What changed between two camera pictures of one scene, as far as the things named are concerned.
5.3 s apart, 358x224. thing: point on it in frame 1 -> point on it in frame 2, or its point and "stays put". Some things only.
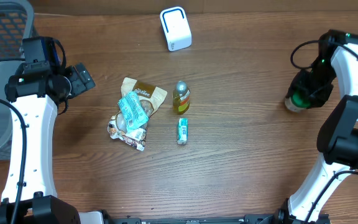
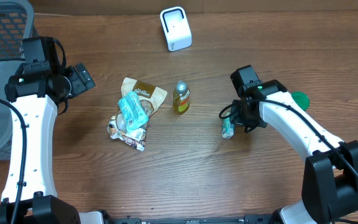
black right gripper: [321, 97] -> [238, 118]
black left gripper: [78, 85] stays put
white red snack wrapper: [117, 129] stays put
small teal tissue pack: [183, 130] -> [227, 130]
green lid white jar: [296, 103] stays put
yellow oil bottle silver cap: [181, 98] stays put
